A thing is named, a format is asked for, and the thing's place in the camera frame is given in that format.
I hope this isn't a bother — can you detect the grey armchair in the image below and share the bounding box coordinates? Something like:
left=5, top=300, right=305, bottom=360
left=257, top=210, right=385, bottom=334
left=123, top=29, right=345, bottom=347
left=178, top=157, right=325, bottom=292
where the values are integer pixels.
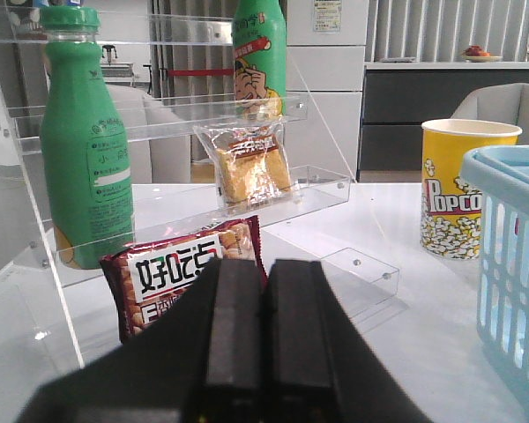
left=451, top=83, right=529, bottom=145

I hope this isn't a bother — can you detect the red snack packet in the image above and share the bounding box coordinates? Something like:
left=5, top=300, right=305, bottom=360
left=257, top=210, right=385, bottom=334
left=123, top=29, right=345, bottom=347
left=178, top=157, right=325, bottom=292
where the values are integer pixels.
left=100, top=215, right=267, bottom=343

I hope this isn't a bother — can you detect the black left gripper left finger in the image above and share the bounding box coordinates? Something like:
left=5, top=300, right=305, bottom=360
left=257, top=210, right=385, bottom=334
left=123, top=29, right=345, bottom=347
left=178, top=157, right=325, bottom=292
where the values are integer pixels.
left=17, top=259, right=262, bottom=422

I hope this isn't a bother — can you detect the green bottle with cap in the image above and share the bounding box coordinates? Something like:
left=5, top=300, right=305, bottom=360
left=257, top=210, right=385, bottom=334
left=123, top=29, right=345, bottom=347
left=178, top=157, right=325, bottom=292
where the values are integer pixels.
left=40, top=5, right=133, bottom=270

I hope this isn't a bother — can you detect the packaged bread slice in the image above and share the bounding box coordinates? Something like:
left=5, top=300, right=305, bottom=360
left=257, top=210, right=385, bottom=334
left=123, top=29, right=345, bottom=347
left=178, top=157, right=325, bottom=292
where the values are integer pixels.
left=194, top=119, right=296, bottom=212

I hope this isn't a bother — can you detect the light blue plastic basket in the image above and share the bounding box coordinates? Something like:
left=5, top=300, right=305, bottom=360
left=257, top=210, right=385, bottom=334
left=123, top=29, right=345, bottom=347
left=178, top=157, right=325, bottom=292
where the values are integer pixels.
left=460, top=145, right=529, bottom=421

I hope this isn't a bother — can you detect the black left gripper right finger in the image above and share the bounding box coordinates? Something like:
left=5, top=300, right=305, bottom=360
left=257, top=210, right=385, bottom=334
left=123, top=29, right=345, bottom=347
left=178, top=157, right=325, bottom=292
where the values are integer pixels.
left=264, top=259, right=429, bottom=422

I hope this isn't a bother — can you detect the plate of fruit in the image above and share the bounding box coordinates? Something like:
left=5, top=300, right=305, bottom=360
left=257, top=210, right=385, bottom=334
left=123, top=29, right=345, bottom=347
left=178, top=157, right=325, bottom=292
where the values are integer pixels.
left=460, top=45, right=502, bottom=63

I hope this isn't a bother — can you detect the clear acrylic display shelf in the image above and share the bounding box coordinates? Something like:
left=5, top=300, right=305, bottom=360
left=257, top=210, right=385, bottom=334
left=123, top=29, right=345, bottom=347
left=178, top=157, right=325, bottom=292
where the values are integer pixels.
left=0, top=5, right=397, bottom=371

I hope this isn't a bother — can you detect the white cabinet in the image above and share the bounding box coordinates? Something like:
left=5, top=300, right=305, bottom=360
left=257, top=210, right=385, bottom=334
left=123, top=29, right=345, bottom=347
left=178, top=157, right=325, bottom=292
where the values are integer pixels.
left=286, top=1, right=369, bottom=178

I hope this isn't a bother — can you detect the green cartoon label bottle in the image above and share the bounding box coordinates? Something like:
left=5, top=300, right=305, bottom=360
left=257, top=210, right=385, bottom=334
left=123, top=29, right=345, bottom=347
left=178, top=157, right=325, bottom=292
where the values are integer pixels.
left=232, top=0, right=287, bottom=117

